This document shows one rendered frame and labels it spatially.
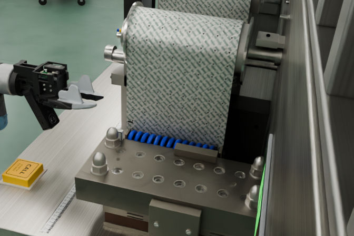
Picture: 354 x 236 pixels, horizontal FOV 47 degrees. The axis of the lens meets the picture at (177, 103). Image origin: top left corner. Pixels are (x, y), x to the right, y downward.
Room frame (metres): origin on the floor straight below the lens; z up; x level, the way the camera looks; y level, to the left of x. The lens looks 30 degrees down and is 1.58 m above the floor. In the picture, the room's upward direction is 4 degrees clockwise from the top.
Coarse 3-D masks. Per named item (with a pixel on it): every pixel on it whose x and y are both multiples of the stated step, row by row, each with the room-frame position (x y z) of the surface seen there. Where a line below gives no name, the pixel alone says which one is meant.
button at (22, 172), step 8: (16, 160) 0.80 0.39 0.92; (24, 160) 0.81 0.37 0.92; (8, 168) 0.77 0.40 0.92; (16, 168) 0.77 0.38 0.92; (24, 168) 0.78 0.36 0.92; (32, 168) 0.78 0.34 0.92; (40, 168) 0.79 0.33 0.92; (8, 176) 0.74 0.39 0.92; (16, 176) 0.74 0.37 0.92; (24, 176) 0.74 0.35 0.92; (32, 176) 0.75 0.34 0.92; (16, 184) 0.74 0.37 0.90; (24, 184) 0.73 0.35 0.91
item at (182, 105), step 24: (144, 72) 0.81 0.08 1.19; (168, 72) 0.80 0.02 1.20; (144, 96) 0.81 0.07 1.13; (168, 96) 0.80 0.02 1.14; (192, 96) 0.79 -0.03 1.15; (216, 96) 0.77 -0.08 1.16; (144, 120) 0.81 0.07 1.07; (168, 120) 0.80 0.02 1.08; (192, 120) 0.78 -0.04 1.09; (216, 120) 0.77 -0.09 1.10; (216, 144) 0.77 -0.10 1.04
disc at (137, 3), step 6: (132, 6) 0.86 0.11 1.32; (138, 6) 0.89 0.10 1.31; (132, 12) 0.85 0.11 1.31; (126, 18) 0.83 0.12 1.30; (126, 24) 0.82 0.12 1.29; (126, 30) 0.82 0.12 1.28; (126, 36) 0.82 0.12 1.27; (126, 42) 0.82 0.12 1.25; (126, 48) 0.82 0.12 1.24; (126, 54) 0.82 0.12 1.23; (126, 60) 0.82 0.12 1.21
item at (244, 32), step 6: (246, 24) 0.83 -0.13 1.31; (246, 30) 0.81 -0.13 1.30; (240, 36) 0.79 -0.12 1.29; (246, 36) 0.79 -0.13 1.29; (240, 42) 0.78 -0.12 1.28; (240, 48) 0.78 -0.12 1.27; (240, 54) 0.77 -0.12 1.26; (240, 60) 0.77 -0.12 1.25; (240, 66) 0.77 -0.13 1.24; (234, 72) 0.78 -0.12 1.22; (240, 72) 0.78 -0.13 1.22
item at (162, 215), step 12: (156, 204) 0.58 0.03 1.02; (168, 204) 0.58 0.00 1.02; (156, 216) 0.58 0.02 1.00; (168, 216) 0.57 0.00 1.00; (180, 216) 0.57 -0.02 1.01; (192, 216) 0.56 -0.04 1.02; (156, 228) 0.58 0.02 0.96; (168, 228) 0.57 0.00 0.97; (180, 228) 0.57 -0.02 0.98; (192, 228) 0.56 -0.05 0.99
